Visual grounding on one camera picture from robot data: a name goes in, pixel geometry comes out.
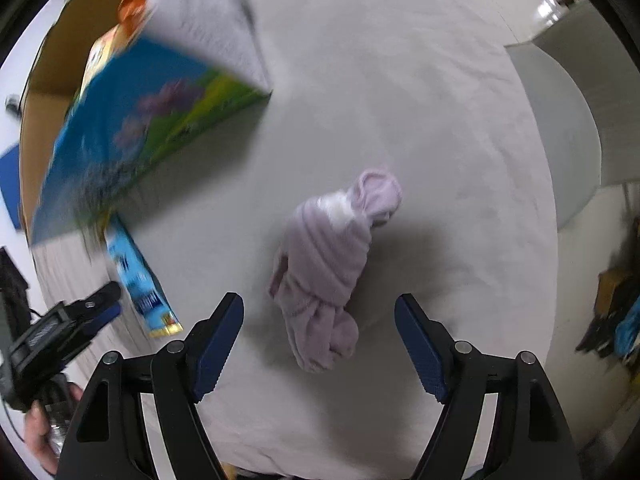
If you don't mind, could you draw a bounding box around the open cardboard box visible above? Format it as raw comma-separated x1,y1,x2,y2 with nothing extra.
20,0,272,245

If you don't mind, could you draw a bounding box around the person left hand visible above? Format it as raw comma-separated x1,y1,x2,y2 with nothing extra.
24,400,58,476

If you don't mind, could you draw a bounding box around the blue snack packet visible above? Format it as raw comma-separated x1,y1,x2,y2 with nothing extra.
104,214,183,337

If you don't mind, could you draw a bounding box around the yellow tissue pack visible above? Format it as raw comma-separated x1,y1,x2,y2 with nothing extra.
79,24,129,96

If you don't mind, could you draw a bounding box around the orange snack bag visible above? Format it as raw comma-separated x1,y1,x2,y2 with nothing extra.
118,0,148,40

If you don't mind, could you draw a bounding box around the lilac rolled cloth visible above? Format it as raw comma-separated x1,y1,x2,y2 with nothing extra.
268,169,401,373

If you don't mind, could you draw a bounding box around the blue foam mat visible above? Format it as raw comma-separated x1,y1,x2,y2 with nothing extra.
0,144,22,231

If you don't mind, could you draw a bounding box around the grey office chair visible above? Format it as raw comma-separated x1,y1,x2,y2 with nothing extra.
506,0,639,226

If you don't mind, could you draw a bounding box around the blue bag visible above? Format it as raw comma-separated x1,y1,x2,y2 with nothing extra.
614,297,640,358

